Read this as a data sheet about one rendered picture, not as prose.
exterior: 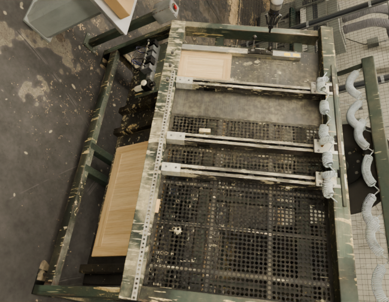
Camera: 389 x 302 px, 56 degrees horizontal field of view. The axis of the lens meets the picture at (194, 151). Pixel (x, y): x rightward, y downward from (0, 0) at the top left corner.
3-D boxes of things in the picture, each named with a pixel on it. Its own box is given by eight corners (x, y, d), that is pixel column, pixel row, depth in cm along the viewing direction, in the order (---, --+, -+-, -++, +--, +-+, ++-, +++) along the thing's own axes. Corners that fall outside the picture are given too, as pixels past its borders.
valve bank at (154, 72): (134, 39, 298) (158, 29, 286) (145, 50, 309) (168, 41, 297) (122, 87, 275) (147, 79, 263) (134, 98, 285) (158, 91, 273)
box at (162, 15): (152, 5, 297) (171, -4, 288) (161, 15, 306) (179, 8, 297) (150, 15, 291) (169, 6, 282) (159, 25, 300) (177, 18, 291)
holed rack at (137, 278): (171, 71, 282) (171, 70, 282) (175, 71, 282) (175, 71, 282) (130, 299, 205) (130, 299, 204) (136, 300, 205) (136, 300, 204)
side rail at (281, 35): (186, 30, 318) (185, 21, 308) (314, 40, 311) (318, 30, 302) (185, 36, 315) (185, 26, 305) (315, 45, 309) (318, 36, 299)
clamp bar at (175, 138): (168, 133, 261) (166, 115, 240) (337, 148, 255) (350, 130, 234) (166, 145, 257) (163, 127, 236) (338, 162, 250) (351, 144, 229)
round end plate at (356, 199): (290, 130, 329) (389, 112, 289) (292, 134, 333) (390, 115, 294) (291, 216, 291) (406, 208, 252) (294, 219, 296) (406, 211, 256)
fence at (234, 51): (182, 47, 301) (182, 44, 297) (299, 56, 295) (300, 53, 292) (181, 51, 298) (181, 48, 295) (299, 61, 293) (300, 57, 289)
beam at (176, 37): (172, 29, 318) (171, 19, 309) (186, 30, 318) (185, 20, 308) (121, 301, 215) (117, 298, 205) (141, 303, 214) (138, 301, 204)
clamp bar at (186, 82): (177, 79, 284) (175, 58, 263) (332, 92, 278) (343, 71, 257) (175, 90, 280) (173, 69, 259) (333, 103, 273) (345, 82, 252)
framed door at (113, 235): (118, 148, 308) (116, 147, 307) (172, 136, 281) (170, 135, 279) (93, 257, 266) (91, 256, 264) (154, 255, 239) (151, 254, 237)
